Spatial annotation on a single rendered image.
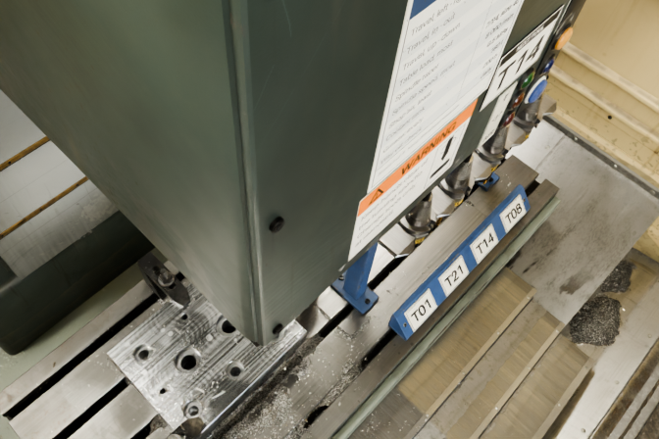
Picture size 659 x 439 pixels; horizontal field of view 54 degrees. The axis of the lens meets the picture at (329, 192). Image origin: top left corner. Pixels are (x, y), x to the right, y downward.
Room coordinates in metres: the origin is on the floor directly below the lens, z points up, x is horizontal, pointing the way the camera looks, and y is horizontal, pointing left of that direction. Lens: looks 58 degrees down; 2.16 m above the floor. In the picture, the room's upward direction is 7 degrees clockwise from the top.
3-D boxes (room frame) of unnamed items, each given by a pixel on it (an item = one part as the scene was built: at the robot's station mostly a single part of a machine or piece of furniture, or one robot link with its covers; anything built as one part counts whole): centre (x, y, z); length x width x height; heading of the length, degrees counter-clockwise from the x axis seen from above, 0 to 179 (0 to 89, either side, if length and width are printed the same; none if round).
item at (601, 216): (0.91, -0.27, 0.75); 0.89 x 0.70 x 0.26; 52
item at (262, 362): (0.38, 0.19, 0.97); 0.29 x 0.23 x 0.05; 142
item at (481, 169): (0.70, -0.26, 1.21); 0.07 x 0.05 x 0.01; 52
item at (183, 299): (0.49, 0.30, 0.97); 0.13 x 0.03 x 0.15; 52
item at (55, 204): (0.67, 0.48, 1.16); 0.48 x 0.05 x 0.51; 142
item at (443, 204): (0.61, -0.19, 1.21); 0.07 x 0.05 x 0.01; 52
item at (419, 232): (0.57, -0.15, 1.21); 0.06 x 0.06 x 0.03
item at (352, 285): (0.56, -0.08, 1.05); 0.10 x 0.05 x 0.30; 52
